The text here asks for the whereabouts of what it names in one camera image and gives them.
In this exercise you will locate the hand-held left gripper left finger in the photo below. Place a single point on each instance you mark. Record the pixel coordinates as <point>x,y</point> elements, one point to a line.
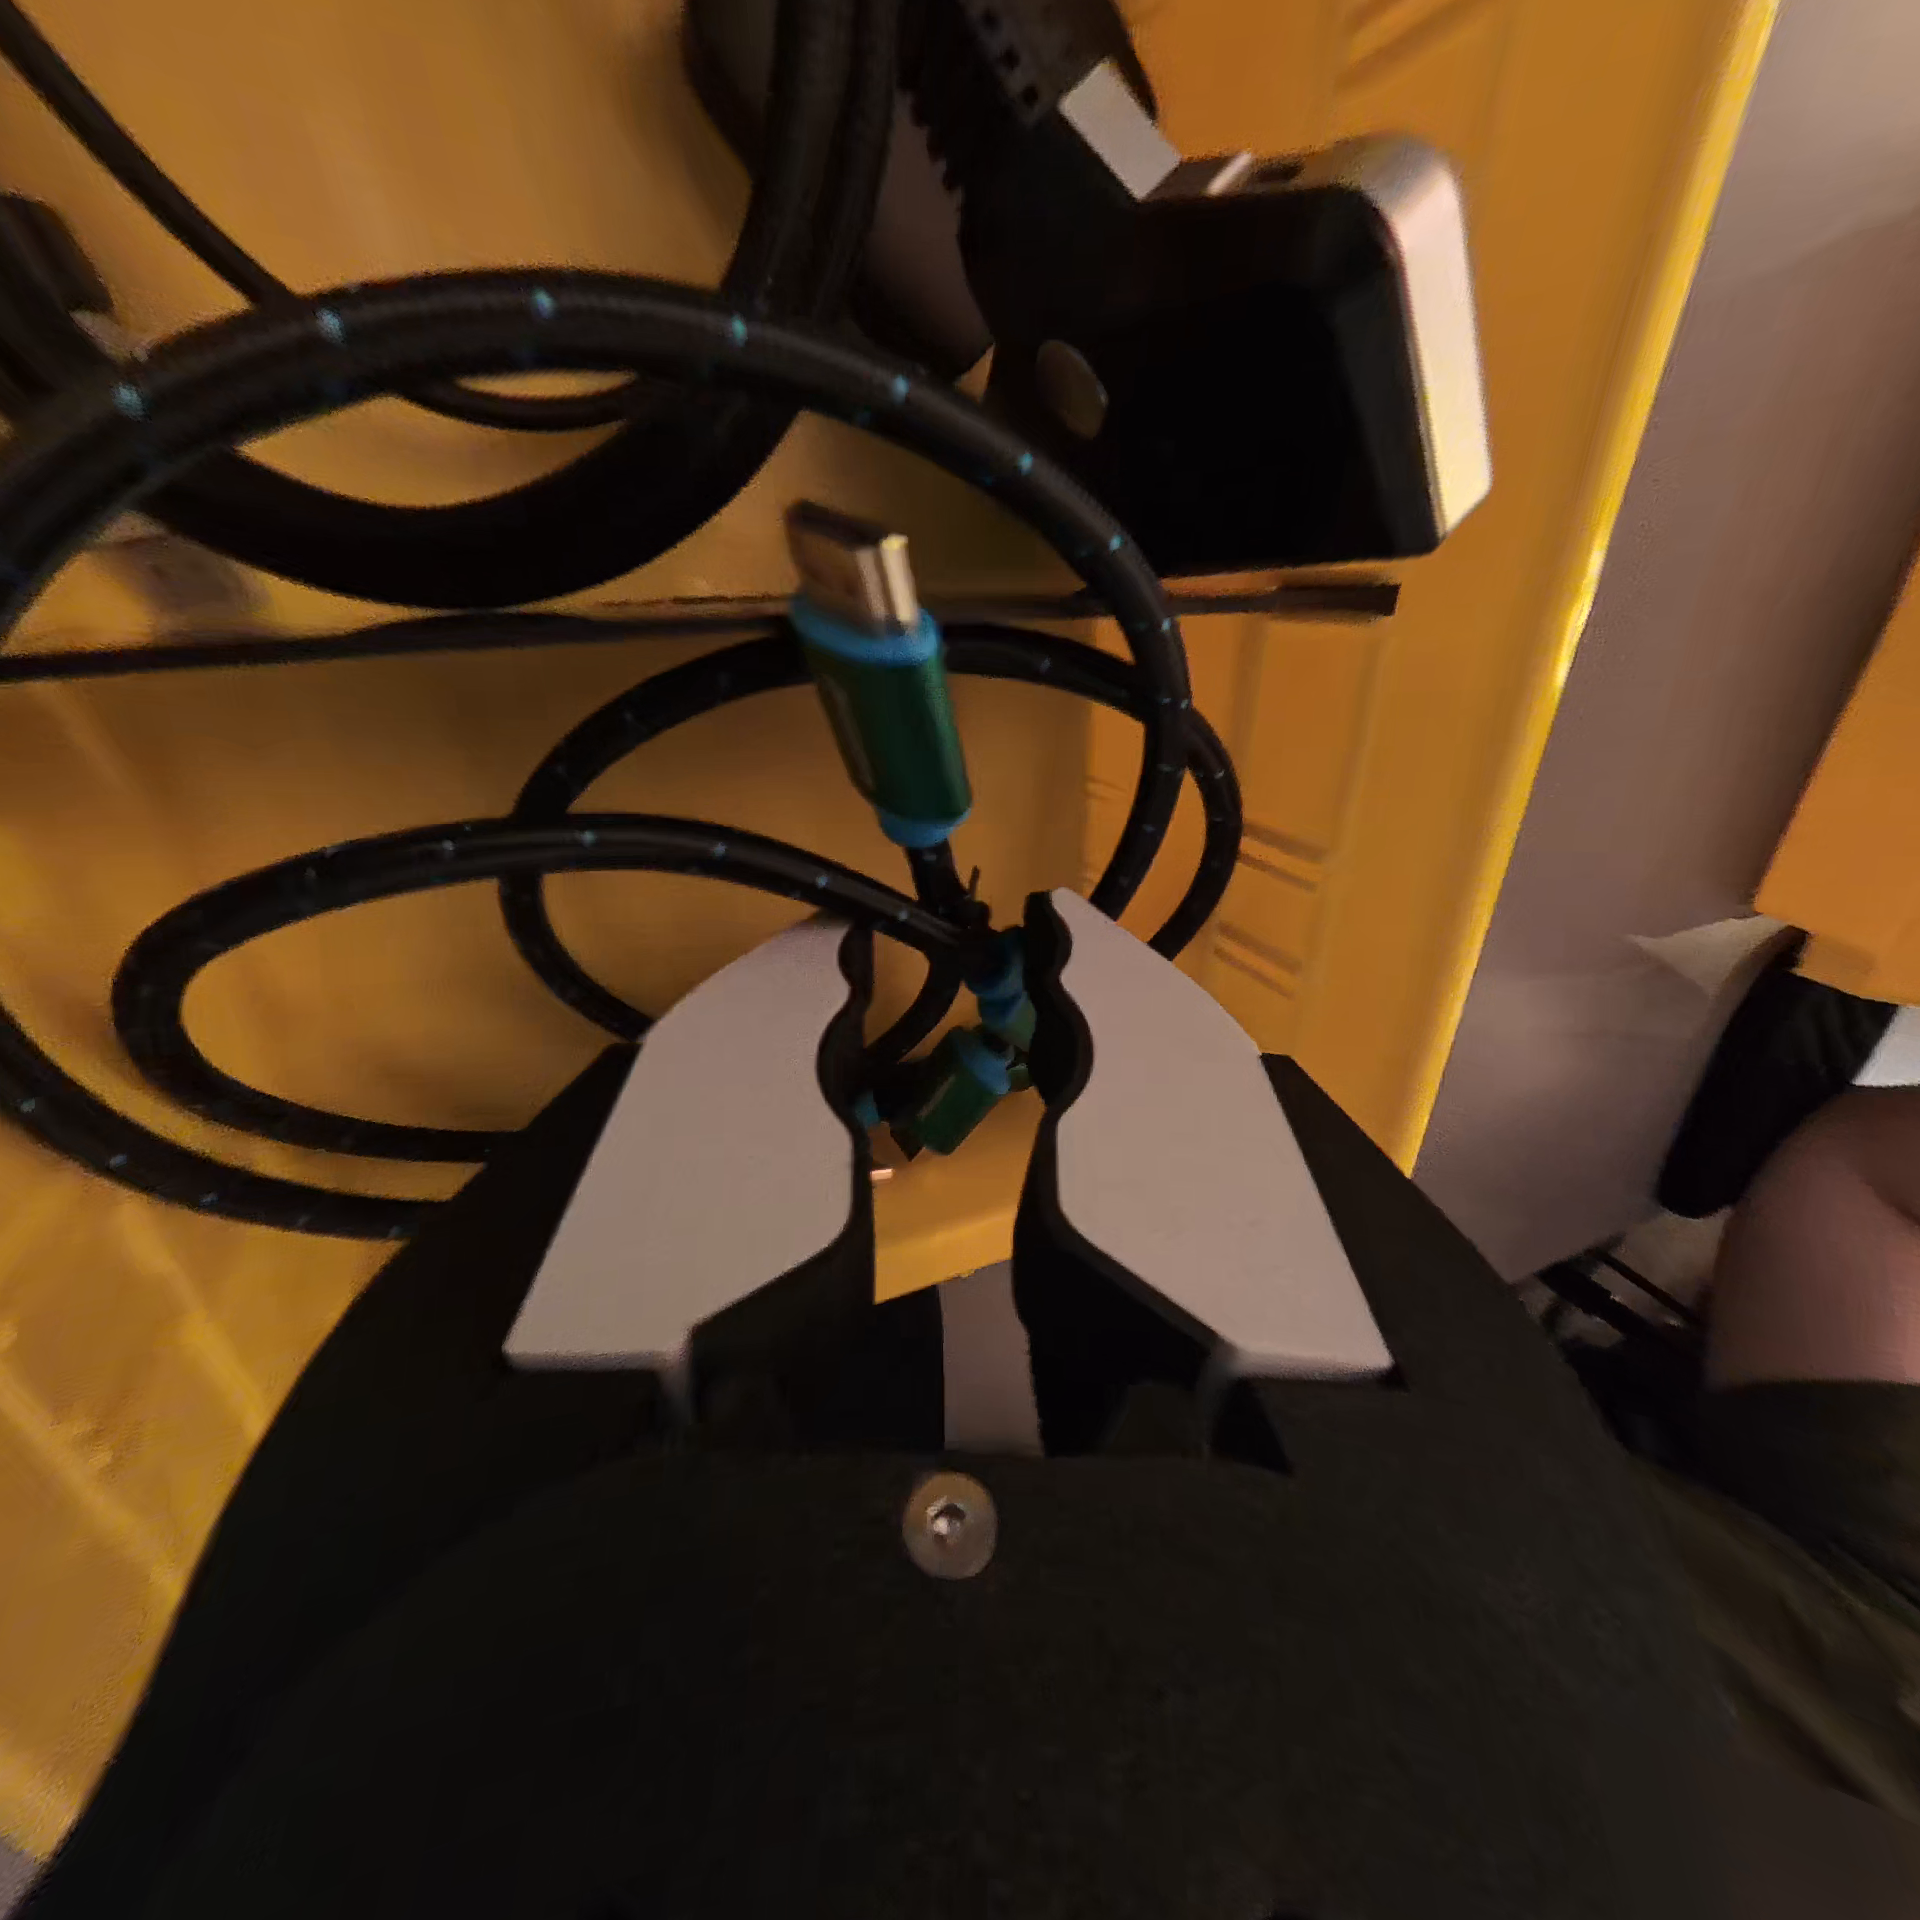
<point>706,1188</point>

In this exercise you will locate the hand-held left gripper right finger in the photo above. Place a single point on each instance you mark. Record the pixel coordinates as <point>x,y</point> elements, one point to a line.
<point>1200,1201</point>

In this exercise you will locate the yellow divided plastic bin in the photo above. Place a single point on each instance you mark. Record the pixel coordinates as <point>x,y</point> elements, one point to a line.
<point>1851,842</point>

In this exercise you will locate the black USB-C adapter dongle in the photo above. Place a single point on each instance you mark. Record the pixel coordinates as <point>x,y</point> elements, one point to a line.
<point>1245,378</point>

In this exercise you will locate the black clothing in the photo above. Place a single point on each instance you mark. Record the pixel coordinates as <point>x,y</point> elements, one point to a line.
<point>1829,1500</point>

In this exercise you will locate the black bin divider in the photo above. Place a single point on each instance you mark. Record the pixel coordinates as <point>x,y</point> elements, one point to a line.
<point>1273,601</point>

